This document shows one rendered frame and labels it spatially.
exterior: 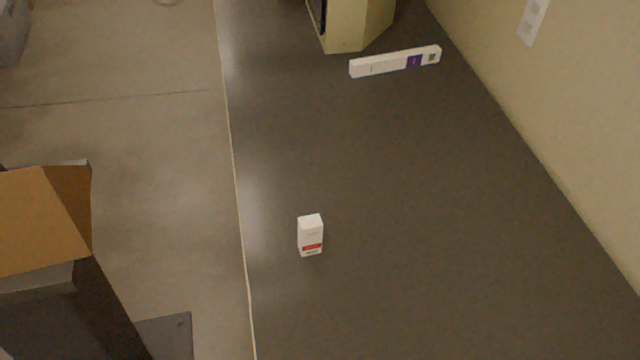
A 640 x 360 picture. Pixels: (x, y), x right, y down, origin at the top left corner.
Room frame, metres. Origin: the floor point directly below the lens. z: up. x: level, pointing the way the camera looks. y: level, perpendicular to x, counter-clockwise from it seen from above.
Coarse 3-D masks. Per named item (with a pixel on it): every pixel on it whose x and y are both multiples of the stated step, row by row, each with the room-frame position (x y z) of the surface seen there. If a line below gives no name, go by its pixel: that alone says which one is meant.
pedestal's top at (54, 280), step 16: (80, 160) 0.72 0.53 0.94; (32, 272) 0.44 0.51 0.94; (48, 272) 0.44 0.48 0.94; (64, 272) 0.44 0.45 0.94; (0, 288) 0.40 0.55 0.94; (16, 288) 0.40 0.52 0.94; (32, 288) 0.41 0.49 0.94; (48, 288) 0.41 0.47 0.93; (64, 288) 0.42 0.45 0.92; (0, 304) 0.39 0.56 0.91
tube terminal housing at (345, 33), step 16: (336, 0) 1.20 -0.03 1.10; (352, 0) 1.21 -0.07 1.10; (368, 0) 1.22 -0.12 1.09; (384, 0) 1.31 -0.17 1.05; (336, 16) 1.20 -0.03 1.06; (352, 16) 1.21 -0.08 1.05; (368, 16) 1.23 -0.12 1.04; (384, 16) 1.32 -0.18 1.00; (336, 32) 1.20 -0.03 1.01; (352, 32) 1.21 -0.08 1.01; (368, 32) 1.24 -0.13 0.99; (336, 48) 1.20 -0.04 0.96; (352, 48) 1.21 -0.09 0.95
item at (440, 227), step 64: (256, 0) 1.49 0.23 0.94; (256, 64) 1.13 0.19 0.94; (320, 64) 1.14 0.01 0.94; (448, 64) 1.17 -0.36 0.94; (256, 128) 0.86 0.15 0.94; (320, 128) 0.87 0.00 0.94; (384, 128) 0.88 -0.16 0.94; (448, 128) 0.89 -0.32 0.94; (512, 128) 0.90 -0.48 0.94; (256, 192) 0.65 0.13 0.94; (320, 192) 0.66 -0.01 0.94; (384, 192) 0.67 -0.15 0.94; (448, 192) 0.68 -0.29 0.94; (512, 192) 0.69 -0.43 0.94; (256, 256) 0.49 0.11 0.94; (320, 256) 0.50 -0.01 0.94; (384, 256) 0.51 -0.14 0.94; (448, 256) 0.51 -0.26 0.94; (512, 256) 0.52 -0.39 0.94; (576, 256) 0.53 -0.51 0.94; (256, 320) 0.36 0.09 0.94; (320, 320) 0.37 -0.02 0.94; (384, 320) 0.37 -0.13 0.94; (448, 320) 0.38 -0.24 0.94; (512, 320) 0.39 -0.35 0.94; (576, 320) 0.39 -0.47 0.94
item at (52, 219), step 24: (24, 168) 0.47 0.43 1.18; (48, 168) 0.50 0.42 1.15; (72, 168) 0.60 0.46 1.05; (0, 192) 0.45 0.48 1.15; (24, 192) 0.46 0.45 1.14; (48, 192) 0.47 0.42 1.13; (72, 192) 0.54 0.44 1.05; (0, 216) 0.44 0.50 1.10; (24, 216) 0.46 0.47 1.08; (48, 216) 0.47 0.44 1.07; (72, 216) 0.49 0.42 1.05; (0, 240) 0.44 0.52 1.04; (24, 240) 0.45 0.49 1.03; (48, 240) 0.46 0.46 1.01; (72, 240) 0.47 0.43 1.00; (0, 264) 0.43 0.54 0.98; (24, 264) 0.44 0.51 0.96; (48, 264) 0.45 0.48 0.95
